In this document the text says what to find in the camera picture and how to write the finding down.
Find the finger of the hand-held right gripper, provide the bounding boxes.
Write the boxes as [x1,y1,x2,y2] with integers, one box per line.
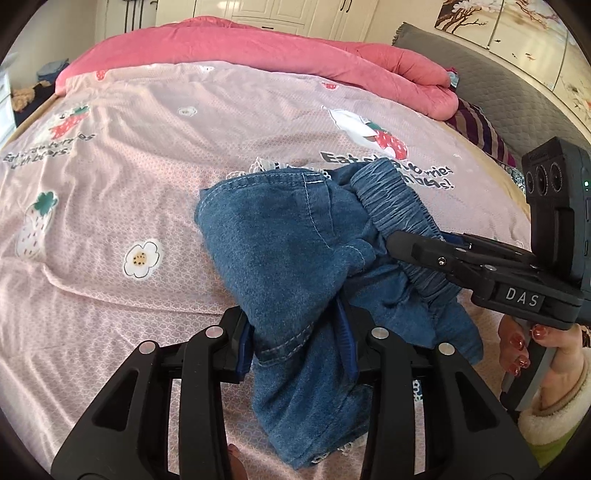
[441,233,533,271]
[387,231,490,289]

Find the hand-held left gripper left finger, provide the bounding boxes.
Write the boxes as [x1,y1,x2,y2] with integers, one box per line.
[51,307,254,480]

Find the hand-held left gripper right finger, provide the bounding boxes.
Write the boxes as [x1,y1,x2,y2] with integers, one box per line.
[335,295,541,480]

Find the blue denim pants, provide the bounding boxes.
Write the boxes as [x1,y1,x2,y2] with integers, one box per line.
[194,161,485,469]

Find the person's right forearm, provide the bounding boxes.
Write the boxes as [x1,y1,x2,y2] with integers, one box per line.
[517,342,591,468]

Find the person's right hand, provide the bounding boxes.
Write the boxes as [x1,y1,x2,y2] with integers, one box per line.
[499,318,584,411]

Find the person's left hand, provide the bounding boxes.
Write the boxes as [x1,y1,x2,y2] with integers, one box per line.
[228,443,249,480]

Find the beige bed pad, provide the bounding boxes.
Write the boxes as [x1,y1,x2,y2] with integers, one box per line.
[501,173,534,224]

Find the dark floral cloth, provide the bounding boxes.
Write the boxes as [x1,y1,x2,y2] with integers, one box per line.
[503,164,528,192]

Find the striped pillow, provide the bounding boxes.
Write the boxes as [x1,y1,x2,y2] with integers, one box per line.
[445,98,517,167]

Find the grey padded headboard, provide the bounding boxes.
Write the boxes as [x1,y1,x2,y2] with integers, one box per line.
[392,21,591,167]

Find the pink printed bed sheet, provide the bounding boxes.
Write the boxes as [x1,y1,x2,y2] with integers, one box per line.
[0,60,532,480]

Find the white wardrobe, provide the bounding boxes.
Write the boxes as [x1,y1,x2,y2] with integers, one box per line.
[111,0,393,42]

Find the pink quilt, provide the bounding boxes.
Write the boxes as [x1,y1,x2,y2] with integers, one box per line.
[54,16,459,121]

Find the brown soft toy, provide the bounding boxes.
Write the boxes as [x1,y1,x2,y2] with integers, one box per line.
[11,85,38,112]

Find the blue cloth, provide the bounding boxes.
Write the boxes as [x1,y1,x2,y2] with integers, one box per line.
[37,59,70,82]

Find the floral wall picture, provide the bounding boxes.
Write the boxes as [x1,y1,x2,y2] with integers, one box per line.
[436,0,591,116]

